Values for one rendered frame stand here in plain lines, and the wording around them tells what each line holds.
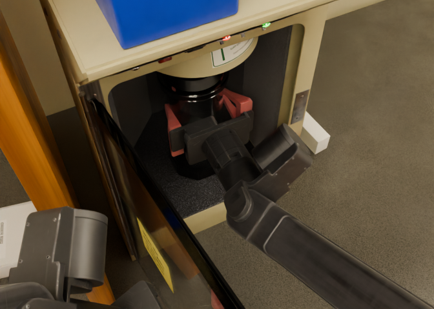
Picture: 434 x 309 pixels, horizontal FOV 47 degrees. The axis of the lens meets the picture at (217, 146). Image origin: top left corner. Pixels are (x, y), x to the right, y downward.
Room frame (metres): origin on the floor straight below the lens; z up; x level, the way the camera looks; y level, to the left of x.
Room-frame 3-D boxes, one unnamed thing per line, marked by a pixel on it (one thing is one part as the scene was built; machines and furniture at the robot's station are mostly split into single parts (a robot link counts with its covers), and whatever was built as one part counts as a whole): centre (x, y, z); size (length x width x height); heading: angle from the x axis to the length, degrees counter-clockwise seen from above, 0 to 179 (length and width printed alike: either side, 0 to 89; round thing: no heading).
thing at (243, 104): (0.52, -0.01, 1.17); 0.09 x 0.07 x 0.07; 25
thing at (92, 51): (0.38, -0.02, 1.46); 0.32 x 0.11 x 0.10; 116
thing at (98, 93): (0.36, 0.13, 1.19); 0.03 x 0.02 x 0.39; 116
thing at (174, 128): (0.49, 0.05, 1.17); 0.09 x 0.07 x 0.07; 26
